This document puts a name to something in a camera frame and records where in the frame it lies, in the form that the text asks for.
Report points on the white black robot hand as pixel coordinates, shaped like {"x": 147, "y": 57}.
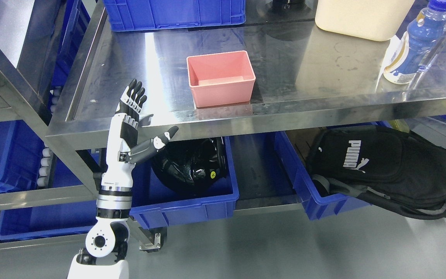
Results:
{"x": 123, "y": 151}

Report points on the pink plastic storage box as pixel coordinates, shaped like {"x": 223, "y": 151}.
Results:
{"x": 218, "y": 79}

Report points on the blue bin left shelf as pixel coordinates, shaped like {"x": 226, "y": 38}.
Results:
{"x": 20, "y": 157}

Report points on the stainless steel shelf rack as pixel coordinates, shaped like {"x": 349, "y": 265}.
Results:
{"x": 30, "y": 32}

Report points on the cream plastic container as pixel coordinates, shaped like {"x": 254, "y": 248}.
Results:
{"x": 376, "y": 20}

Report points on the black helmet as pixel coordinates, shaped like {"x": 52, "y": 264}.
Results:
{"x": 191, "y": 167}

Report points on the blue bin with helmet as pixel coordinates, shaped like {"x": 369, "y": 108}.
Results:
{"x": 155, "y": 206}

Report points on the blue crate on cart top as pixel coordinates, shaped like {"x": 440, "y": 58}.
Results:
{"x": 149, "y": 15}

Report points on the blue bin with backpack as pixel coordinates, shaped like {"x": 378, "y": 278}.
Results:
{"x": 316, "y": 186}

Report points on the stainless steel cart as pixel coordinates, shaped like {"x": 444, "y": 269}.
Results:
{"x": 194, "y": 120}

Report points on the black Puma backpack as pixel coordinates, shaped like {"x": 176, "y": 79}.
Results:
{"x": 401, "y": 172}

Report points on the blue drink bottle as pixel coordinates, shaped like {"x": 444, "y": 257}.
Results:
{"x": 418, "y": 40}

